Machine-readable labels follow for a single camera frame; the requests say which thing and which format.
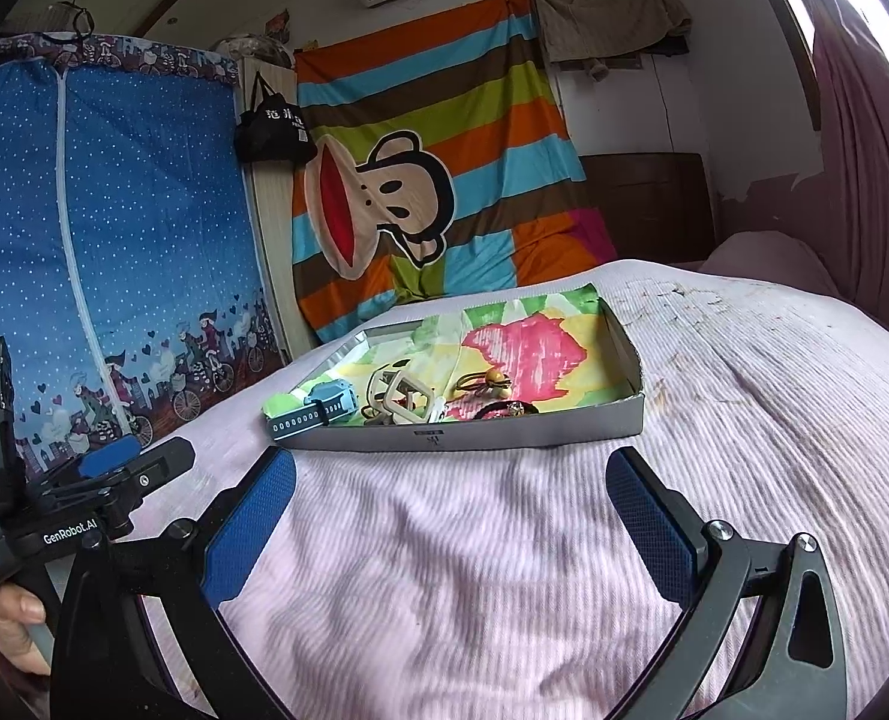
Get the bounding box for black bag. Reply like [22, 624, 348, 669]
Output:
[233, 73, 318, 166]

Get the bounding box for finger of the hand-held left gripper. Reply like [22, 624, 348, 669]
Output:
[40, 433, 146, 488]
[28, 436, 197, 541]

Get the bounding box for person's left hand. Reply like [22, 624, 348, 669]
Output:
[0, 583, 53, 676]

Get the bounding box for hanging grey-brown clothes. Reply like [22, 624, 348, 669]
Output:
[530, 0, 695, 80]

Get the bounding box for dark wooden headboard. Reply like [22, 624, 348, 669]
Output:
[579, 152, 717, 267]

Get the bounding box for painted paper liner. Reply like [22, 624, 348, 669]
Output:
[265, 294, 636, 428]

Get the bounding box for hair tie with wooden beads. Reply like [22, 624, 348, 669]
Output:
[455, 367, 513, 398]

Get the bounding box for light wooden cabinet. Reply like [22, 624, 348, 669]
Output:
[235, 52, 322, 361]

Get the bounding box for pink curtain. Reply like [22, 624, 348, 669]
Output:
[699, 0, 889, 353]

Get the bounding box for blue printed wardrobe cover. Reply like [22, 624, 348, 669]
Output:
[0, 30, 292, 466]

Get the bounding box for striped monkey-print sheet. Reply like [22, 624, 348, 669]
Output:
[290, 0, 618, 346]

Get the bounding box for white plastic clip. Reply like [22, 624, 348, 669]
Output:
[365, 362, 446, 427]

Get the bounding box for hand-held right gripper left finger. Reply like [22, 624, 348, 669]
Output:
[50, 446, 299, 720]

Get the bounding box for black hair tie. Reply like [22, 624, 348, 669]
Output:
[474, 401, 539, 421]

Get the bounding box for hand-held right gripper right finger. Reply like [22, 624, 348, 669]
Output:
[604, 446, 851, 720]

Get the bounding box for grey shallow box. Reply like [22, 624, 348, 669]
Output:
[268, 296, 647, 455]

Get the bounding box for blue smartwatch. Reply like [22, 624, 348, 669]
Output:
[268, 379, 359, 440]

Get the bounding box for pink ribbed bedspread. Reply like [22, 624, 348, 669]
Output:
[40, 259, 889, 720]

